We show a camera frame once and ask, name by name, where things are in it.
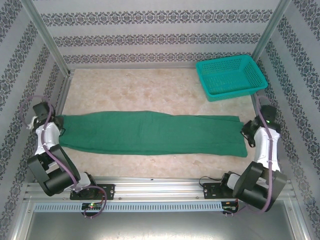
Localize teal plastic basket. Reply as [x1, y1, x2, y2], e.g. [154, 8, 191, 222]
[195, 54, 269, 103]

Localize green long pants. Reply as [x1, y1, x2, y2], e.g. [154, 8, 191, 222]
[57, 109, 248, 159]

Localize small circuit board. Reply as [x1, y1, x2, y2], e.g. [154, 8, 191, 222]
[221, 201, 240, 210]
[81, 202, 103, 210]

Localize brushed metal sheet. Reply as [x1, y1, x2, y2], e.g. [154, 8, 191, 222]
[13, 199, 310, 240]

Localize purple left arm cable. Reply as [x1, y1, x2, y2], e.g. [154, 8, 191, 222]
[19, 95, 107, 220]

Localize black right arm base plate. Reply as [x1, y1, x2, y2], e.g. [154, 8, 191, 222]
[202, 182, 250, 200]

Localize thin black base cable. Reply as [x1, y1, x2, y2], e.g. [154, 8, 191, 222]
[198, 176, 225, 191]

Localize aluminium frame post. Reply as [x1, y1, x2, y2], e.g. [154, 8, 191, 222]
[251, 0, 293, 60]
[19, 0, 76, 76]

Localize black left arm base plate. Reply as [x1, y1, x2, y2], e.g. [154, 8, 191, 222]
[69, 183, 116, 201]

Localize aluminium back rail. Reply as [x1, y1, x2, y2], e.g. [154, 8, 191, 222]
[67, 63, 198, 71]

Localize aluminium mounting rail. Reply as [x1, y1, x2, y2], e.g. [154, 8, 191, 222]
[24, 175, 293, 201]

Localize slotted grey cable duct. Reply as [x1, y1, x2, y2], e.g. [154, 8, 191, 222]
[33, 201, 225, 213]

